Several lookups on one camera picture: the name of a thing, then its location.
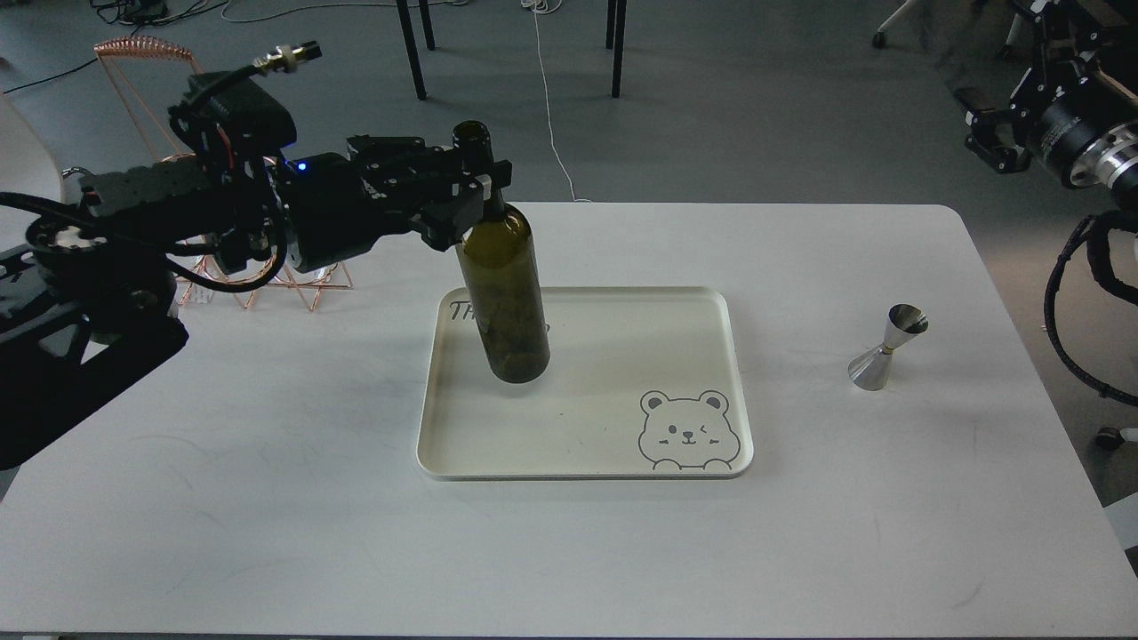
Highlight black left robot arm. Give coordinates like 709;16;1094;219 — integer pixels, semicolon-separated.
3;42;512;470

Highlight black table legs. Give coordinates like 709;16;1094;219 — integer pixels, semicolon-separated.
397;0;628;100

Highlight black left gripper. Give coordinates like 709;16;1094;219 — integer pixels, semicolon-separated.
347;136;513;252

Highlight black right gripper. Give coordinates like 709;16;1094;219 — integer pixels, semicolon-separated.
956;84;1050;174

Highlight cream bear tray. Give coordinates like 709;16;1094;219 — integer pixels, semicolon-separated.
417;287;754;481

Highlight dark green wine bottle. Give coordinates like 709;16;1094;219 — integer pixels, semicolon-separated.
453;120;551;384

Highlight black braided left cable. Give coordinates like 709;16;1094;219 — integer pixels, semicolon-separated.
0;191;290;294

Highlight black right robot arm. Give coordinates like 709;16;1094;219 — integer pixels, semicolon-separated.
955;1;1137;211

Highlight copper wire bottle rack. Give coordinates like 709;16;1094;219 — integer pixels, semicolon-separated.
94;36;357;312

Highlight steel double jigger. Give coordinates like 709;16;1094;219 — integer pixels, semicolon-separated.
848;303;927;389

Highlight white floor cable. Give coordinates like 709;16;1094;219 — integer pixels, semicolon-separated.
520;0;592;204

